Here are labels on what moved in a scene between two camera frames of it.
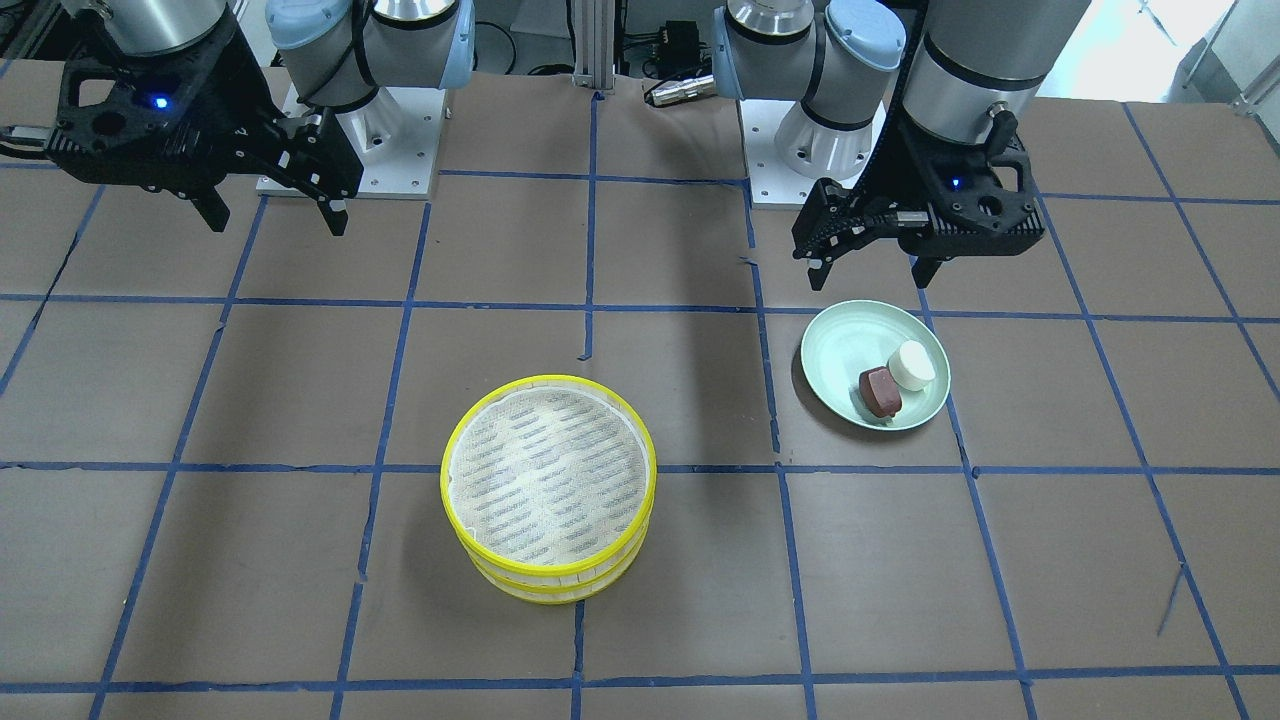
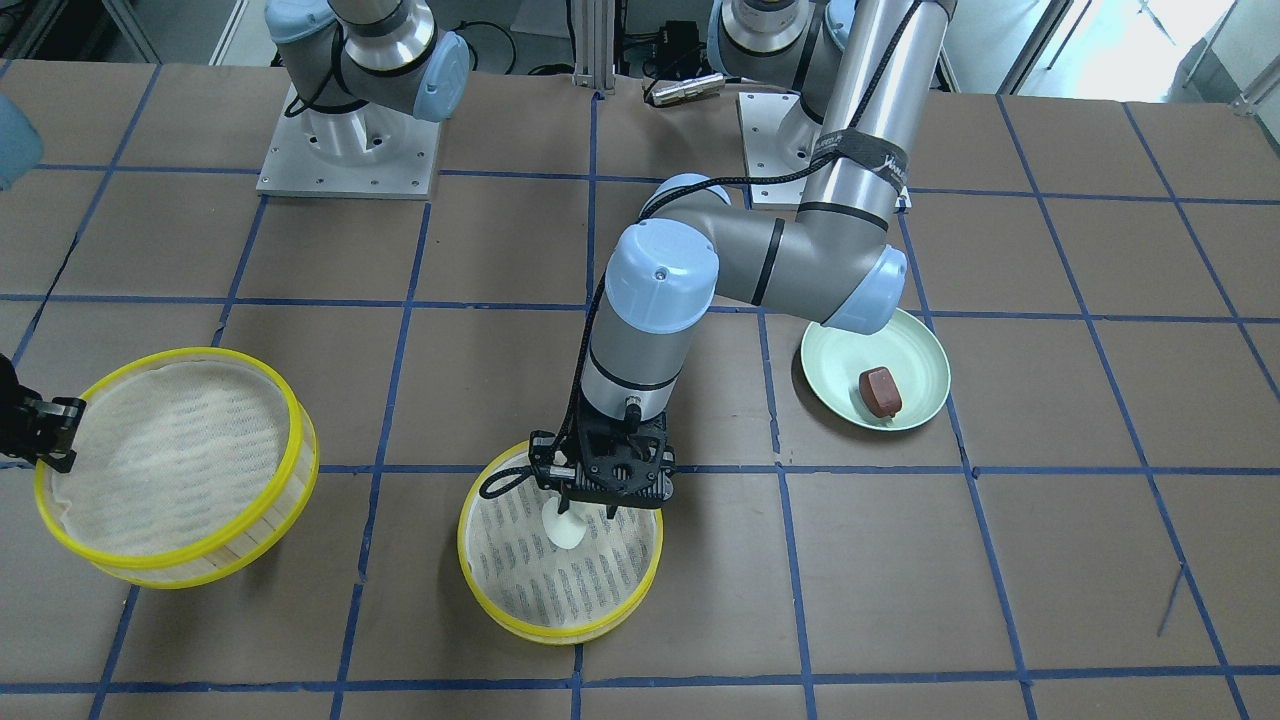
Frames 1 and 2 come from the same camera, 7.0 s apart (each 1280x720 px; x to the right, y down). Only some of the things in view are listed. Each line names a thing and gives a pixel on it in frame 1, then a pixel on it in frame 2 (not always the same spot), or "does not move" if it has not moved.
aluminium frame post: [594, 27] does not move
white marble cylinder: [910, 367] -> [566, 529]
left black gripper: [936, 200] -> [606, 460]
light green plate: [842, 340] does not move
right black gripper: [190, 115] -> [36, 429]
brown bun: [879, 392] does not move
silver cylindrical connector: [684, 90] does not move
